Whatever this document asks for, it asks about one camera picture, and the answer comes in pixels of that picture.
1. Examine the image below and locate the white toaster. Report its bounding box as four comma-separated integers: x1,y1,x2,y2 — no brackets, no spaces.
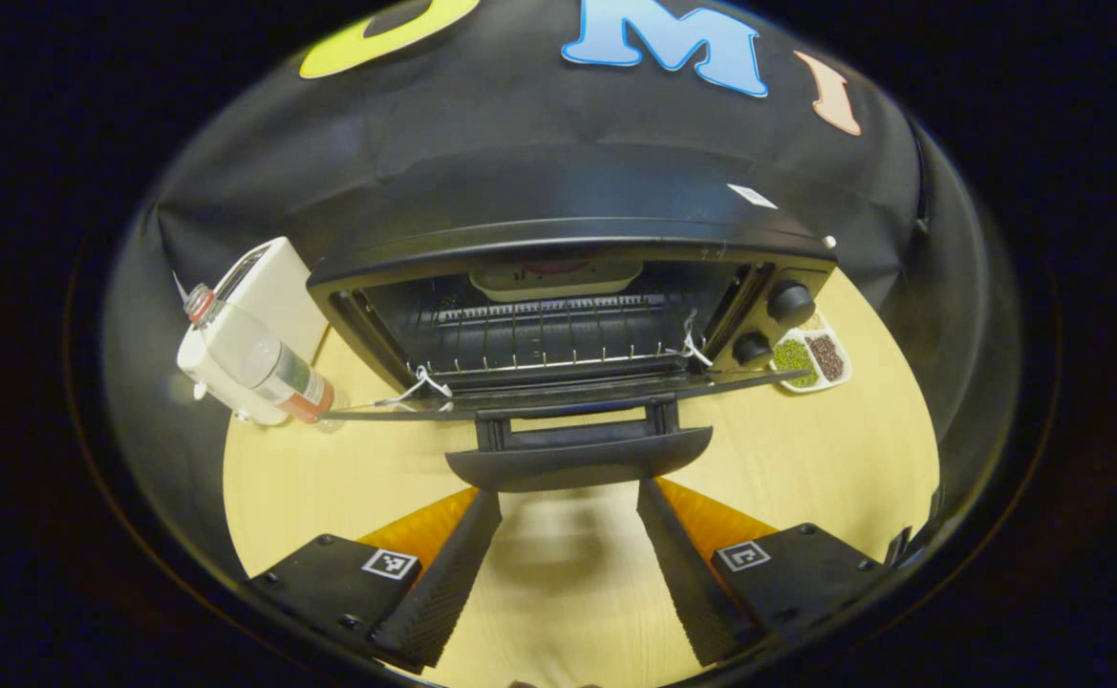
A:
177,236,332,427

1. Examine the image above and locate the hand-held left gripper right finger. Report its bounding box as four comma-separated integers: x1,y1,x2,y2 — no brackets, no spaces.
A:
636,478,889,667

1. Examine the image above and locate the white divided bean tray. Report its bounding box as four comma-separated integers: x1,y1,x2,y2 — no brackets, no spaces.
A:
770,325,853,395

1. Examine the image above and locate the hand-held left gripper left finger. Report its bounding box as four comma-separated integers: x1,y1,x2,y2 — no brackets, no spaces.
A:
247,487,504,670

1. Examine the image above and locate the black electric oven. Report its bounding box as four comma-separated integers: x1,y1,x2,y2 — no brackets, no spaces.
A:
306,143,838,494

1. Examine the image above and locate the black backdrop cloth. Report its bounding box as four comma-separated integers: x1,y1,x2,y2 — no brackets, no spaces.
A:
104,0,1018,574

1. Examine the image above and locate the white oven door cord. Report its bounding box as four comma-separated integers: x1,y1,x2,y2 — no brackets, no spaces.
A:
680,309,715,369
374,366,454,410

